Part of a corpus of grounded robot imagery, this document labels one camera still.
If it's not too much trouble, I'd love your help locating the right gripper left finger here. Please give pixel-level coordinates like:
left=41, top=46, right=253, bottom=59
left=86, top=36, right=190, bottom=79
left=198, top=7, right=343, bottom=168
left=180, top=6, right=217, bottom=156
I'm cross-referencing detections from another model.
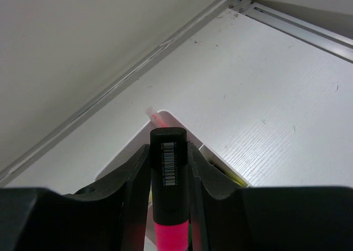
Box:
left=1, top=145, right=151, bottom=250

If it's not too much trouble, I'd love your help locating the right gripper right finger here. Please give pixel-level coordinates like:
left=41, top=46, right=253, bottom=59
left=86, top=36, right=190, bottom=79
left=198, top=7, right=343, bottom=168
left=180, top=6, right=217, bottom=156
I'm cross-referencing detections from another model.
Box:
left=188, top=143, right=352, bottom=250

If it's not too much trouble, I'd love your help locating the pink cap black highlighter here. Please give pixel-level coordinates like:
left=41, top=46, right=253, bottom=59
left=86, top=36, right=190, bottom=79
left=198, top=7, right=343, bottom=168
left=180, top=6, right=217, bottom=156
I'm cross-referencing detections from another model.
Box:
left=149, top=127, right=189, bottom=250

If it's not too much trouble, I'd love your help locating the pink clear pen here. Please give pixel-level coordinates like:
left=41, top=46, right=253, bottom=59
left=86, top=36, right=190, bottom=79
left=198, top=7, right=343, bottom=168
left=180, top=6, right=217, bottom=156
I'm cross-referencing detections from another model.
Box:
left=145, top=107, right=168, bottom=128

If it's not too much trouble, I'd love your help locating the aluminium rail right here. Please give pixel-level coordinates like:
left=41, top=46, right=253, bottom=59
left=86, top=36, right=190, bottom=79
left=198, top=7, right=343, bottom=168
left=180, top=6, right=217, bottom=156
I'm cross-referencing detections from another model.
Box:
left=228, top=0, right=352, bottom=63

